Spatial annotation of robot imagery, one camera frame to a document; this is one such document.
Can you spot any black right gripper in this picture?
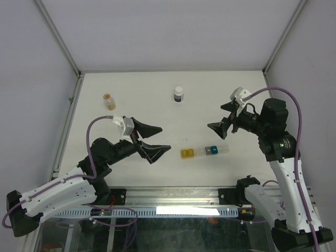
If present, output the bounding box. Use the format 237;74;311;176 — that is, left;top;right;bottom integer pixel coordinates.
207;101;268;139

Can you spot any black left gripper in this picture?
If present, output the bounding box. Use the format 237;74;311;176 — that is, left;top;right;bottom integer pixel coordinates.
106;118;171;166

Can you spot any weekly pill organizer strip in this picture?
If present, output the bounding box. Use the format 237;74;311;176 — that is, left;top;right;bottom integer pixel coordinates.
180;144;230;159

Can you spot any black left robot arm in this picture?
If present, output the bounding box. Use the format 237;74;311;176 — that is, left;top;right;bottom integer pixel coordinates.
2;115;171;237

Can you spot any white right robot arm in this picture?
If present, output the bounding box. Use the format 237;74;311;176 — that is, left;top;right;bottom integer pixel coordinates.
208;98;334;251

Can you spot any clear glass bottle orange cap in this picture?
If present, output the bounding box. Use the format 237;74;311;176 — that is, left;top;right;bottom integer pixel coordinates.
103;93;116;111

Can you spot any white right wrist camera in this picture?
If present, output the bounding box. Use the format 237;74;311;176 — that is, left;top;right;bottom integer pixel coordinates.
230;87;251;107

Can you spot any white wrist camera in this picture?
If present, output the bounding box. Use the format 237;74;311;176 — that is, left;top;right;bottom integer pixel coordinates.
112;115;134;143
230;87;251;107

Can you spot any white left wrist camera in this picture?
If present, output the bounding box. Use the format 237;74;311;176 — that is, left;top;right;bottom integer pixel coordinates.
112;115;134;143

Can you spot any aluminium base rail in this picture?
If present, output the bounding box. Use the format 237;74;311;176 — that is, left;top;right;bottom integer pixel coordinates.
33;185;314;208

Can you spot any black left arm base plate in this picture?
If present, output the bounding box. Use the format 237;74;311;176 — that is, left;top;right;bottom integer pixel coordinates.
90;188;127;206

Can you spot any white slotted cable duct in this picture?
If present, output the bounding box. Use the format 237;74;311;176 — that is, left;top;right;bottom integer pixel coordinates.
56;206;238;219

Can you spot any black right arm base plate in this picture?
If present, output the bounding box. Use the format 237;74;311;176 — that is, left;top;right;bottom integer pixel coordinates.
218;186;263;207

